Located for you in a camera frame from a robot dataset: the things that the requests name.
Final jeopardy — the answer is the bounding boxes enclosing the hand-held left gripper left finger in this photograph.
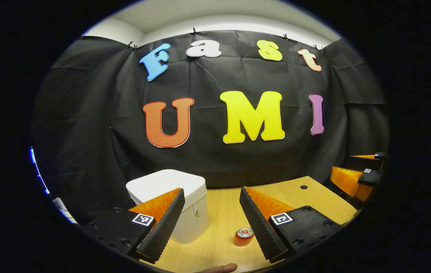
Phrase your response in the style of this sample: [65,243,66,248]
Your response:
[80,188,186,265]

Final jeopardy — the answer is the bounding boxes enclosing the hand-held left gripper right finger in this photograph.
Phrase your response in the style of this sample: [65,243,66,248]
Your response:
[239,186,343,264]

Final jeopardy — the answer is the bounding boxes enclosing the red pop can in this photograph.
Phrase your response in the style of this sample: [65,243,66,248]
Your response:
[233,227,255,247]

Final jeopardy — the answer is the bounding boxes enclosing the white desktop garbage bin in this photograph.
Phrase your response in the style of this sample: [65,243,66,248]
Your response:
[126,169,210,245]

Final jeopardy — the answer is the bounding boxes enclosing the wooden desktop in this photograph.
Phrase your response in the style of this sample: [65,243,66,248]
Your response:
[140,176,358,273]

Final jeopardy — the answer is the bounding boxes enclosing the black backdrop cloth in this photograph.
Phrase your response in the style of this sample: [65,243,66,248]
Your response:
[32,30,389,224]

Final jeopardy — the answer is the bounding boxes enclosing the white side table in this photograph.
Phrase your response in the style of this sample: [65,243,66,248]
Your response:
[52,197,78,224]

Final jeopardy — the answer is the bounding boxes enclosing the computer monitor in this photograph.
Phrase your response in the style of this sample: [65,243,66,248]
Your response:
[29,146,51,196]

